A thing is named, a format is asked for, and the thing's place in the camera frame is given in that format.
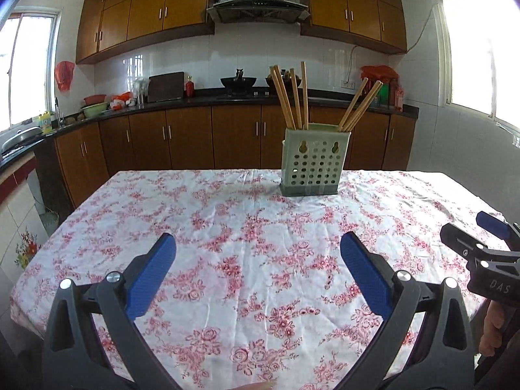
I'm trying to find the brown wall cabinet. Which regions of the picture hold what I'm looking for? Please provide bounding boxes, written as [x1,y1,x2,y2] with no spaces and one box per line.
[301,0,408,54]
[76,0,215,64]

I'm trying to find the gas stove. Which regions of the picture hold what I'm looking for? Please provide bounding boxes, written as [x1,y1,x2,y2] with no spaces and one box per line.
[217,87,285,100]

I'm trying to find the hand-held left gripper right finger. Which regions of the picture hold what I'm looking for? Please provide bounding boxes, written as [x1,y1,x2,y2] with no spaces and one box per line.
[335,232,476,390]

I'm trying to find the green perforated chopstick holder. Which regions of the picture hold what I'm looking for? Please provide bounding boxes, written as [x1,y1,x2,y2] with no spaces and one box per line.
[279,127,352,196]

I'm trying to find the person's right hand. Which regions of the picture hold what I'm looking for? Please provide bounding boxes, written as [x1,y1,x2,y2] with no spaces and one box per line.
[479,305,508,356]

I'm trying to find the brown kitchen base cabinets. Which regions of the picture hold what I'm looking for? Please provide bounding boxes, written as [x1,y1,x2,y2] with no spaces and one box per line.
[55,103,417,208]

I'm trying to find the dark wok with lid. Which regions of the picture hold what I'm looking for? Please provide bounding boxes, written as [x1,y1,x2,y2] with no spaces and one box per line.
[266,69,303,89]

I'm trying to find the hanging red plastic bag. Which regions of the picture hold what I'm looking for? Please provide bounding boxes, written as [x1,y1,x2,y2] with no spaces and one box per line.
[55,61,76,92]

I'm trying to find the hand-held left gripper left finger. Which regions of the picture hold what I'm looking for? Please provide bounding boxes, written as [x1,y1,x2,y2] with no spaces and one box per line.
[41,232,179,390]

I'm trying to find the dark cutting board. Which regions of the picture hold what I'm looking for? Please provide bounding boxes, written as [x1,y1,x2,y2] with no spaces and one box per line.
[147,72,185,103]

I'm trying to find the green basin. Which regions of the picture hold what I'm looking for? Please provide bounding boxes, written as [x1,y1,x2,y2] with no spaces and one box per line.
[81,103,110,118]

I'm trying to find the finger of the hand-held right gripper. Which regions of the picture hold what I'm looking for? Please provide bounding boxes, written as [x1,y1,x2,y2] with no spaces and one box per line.
[441,223,488,259]
[476,211,520,254]

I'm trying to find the red and white plastic bag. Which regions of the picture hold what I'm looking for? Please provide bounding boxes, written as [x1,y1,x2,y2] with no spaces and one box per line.
[109,91,137,110]

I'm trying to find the bright window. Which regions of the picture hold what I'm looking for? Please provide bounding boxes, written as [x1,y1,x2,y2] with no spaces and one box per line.
[0,13,58,131]
[441,0,520,126]

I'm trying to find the clear glass cups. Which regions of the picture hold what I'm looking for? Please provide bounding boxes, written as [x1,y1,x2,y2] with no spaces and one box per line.
[132,77,149,104]

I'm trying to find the black kitchen countertop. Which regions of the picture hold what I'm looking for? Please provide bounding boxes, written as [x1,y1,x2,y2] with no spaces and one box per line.
[0,87,419,171]

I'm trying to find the black wok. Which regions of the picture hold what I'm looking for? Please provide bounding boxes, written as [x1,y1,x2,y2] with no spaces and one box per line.
[220,69,257,89]

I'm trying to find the silver pan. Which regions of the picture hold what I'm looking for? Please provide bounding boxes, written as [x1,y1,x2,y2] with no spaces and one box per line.
[1,127,43,151]

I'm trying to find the red floral white tablecloth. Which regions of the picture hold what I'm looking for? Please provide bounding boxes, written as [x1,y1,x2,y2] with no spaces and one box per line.
[9,168,506,390]

